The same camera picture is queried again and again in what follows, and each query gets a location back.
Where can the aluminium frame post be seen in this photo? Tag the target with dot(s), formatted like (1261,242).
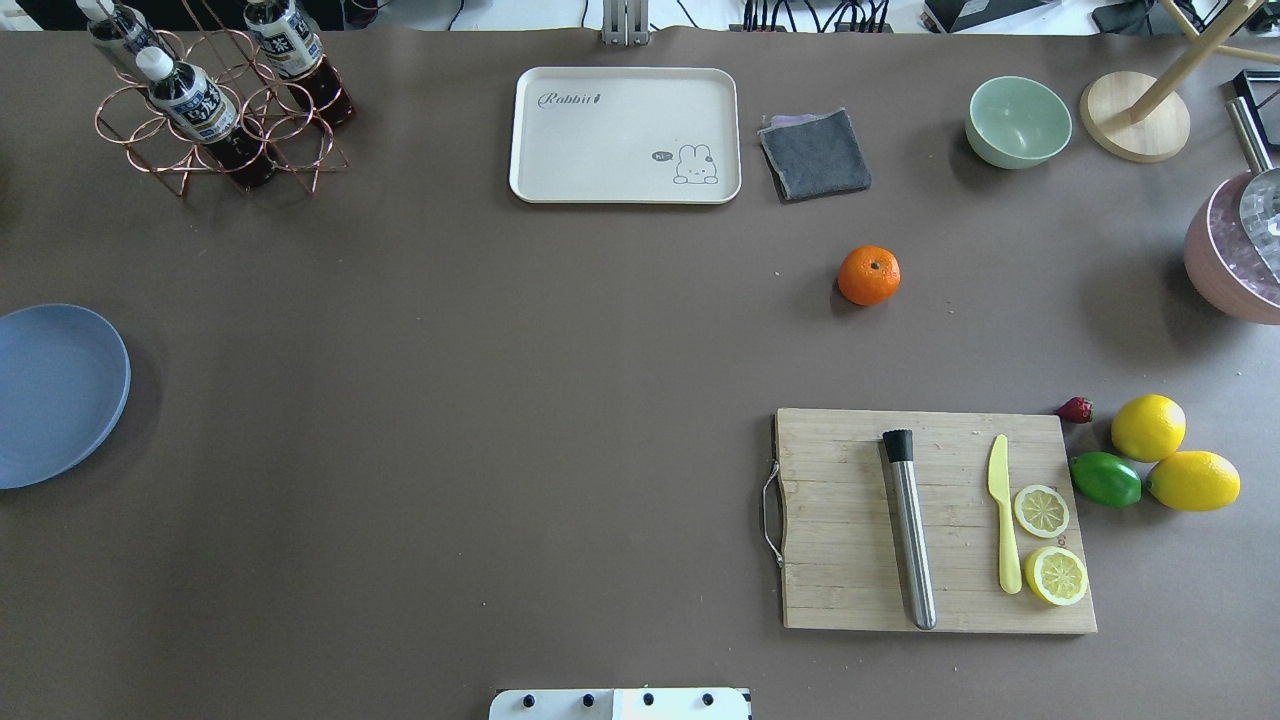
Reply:
(625,23)

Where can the yellow lemon outer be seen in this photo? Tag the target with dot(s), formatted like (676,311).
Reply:
(1195,481)

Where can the tea bottle lower middle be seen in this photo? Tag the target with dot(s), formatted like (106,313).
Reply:
(292,48)

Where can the lemon slice thin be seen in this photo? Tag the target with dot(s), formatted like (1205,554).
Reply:
(1041,511)

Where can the orange mandarin fruit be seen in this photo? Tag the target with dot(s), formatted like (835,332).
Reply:
(869,275)

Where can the green lime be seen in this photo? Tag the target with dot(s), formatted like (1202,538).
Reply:
(1106,478)

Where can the blue round plate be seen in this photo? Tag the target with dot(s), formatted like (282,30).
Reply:
(65,378)

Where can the cream rabbit tray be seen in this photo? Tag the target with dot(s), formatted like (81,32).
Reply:
(606,135)

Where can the tea bottle top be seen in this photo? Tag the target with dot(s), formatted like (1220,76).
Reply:
(186,96)

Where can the red strawberry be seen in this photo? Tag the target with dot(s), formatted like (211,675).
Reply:
(1078,410)

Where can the yellow plastic knife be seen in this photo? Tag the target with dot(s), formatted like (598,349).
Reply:
(998,485)

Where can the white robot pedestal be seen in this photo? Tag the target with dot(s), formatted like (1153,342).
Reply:
(623,703)

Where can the bamboo cutting board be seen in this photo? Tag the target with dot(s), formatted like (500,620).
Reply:
(841,563)

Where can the pink bowl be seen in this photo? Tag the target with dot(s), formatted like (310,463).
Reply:
(1221,261)

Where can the tea bottle lower outer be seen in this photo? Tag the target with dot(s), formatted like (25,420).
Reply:
(120,32)

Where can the copper wire bottle rack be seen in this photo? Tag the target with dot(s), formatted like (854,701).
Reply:
(303,147)

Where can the tea bottle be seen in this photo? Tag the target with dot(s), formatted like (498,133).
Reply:
(292,48)
(186,96)
(120,32)

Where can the lemon half thick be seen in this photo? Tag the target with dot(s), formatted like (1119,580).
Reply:
(1056,576)

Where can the green ceramic bowl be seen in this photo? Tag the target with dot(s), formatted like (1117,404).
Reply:
(1017,123)

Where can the steel ice scoop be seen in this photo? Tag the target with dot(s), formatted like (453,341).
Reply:
(1258,207)

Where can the grey folded cloth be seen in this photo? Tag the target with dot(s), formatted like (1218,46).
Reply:
(814,155)

